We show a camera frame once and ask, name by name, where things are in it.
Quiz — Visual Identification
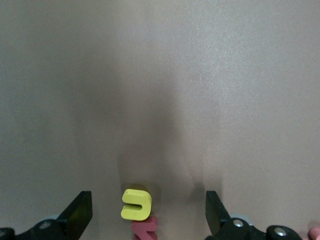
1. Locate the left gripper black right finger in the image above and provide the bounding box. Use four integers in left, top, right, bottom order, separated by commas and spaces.
205, 190, 302, 240

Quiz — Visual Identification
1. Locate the dark red foam letter n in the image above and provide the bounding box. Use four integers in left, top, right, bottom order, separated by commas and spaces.
130, 216, 159, 240

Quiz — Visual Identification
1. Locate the yellow foam letter u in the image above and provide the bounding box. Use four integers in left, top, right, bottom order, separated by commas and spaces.
120, 188, 153, 222

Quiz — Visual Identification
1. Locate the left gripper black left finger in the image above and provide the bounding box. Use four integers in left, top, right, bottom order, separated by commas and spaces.
0, 190, 93, 240

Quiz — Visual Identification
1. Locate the pink foam letter w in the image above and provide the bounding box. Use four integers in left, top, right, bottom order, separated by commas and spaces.
307, 226, 320, 240

